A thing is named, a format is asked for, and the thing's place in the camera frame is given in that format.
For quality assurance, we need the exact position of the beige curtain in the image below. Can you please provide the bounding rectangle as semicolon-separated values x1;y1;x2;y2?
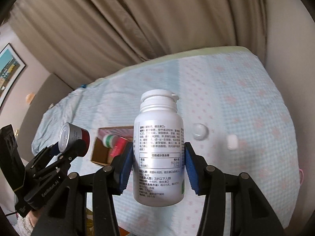
8;0;266;88

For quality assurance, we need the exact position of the silver red cylindrical can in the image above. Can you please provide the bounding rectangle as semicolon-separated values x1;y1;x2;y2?
58;123;90;157

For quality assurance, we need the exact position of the blue pink patterned bedspread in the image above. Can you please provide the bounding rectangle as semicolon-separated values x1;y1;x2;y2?
31;47;300;227

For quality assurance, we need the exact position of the large white supplement bottle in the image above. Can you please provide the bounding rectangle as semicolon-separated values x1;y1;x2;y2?
133;89;185;207

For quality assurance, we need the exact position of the red Marubi carton box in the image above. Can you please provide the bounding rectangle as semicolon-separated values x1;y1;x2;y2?
109;137;128;158

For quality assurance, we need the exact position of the brown cardboard box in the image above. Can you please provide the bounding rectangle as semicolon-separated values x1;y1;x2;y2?
91;126;133;165

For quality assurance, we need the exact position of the small clear round container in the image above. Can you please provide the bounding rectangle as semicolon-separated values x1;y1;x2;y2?
192;123;209;141

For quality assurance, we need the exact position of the grey headboard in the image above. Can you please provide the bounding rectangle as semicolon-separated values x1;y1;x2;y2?
17;74;73;161

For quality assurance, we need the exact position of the framed wall picture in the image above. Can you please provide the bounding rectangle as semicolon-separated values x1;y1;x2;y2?
0;43;26;106

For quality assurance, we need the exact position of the white green-label bottle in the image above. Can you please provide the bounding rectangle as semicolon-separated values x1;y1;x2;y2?
102;134;120;149

